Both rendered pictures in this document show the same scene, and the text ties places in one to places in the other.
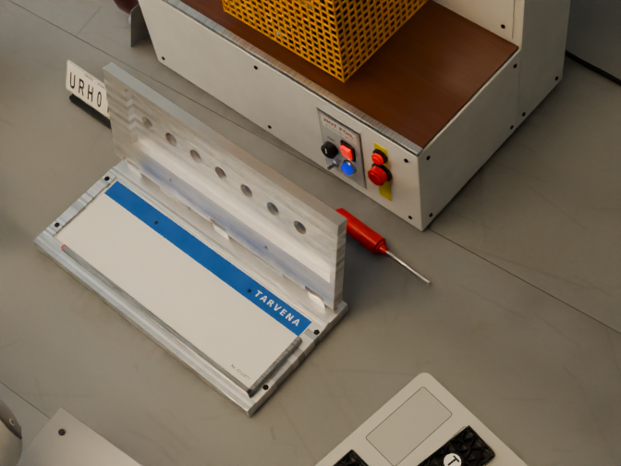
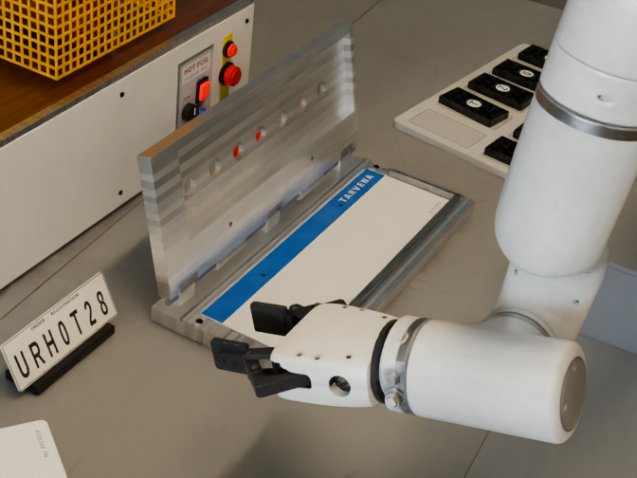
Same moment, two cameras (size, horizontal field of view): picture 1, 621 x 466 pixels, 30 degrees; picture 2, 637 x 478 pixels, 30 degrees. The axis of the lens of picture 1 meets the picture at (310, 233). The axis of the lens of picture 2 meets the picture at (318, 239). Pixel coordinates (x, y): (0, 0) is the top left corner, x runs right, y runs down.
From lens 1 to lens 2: 1.98 m
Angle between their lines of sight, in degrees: 73
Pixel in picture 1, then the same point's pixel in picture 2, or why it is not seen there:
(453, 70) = not seen: outside the picture
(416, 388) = (411, 123)
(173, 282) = (342, 256)
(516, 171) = not seen: hidden behind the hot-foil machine
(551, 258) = (261, 66)
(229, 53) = (92, 116)
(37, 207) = (238, 405)
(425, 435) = (452, 120)
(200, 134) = (252, 91)
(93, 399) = not seen: hidden behind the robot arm
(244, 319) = (375, 207)
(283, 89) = (146, 89)
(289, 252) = (325, 132)
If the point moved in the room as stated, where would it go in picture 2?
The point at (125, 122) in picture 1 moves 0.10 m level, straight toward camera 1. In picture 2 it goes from (180, 213) to (259, 193)
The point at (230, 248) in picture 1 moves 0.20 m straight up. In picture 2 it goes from (289, 220) to (305, 80)
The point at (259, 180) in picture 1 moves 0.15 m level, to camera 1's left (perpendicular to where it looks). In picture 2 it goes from (289, 82) to (335, 145)
